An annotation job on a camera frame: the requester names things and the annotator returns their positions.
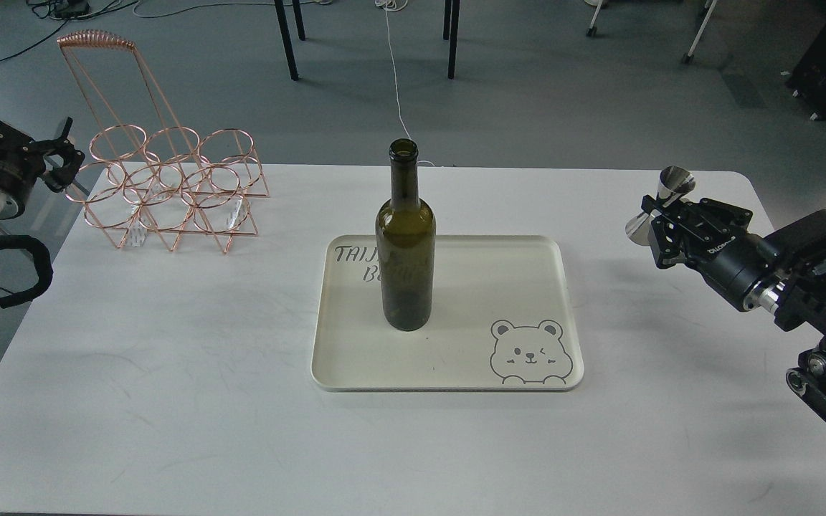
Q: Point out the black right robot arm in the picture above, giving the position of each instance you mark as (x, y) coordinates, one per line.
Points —
(783, 272)

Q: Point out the black table legs right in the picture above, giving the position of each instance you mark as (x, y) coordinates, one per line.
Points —
(450, 30)

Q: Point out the black table legs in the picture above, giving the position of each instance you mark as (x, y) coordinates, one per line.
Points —
(450, 30)
(286, 35)

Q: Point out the copper wire bottle rack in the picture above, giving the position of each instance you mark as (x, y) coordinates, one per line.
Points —
(170, 181)

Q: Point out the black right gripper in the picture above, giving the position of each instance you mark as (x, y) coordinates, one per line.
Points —
(714, 239)

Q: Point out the cream tray with bear print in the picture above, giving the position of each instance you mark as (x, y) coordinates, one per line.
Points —
(501, 320)

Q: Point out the black table legs left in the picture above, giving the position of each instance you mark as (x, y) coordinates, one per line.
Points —
(286, 35)

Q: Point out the white chair legs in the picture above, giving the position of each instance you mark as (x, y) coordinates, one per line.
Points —
(676, 27)

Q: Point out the dark green wine bottle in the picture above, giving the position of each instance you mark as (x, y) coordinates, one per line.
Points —
(405, 242)

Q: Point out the silver metal jigger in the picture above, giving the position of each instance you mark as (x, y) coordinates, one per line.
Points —
(674, 182)

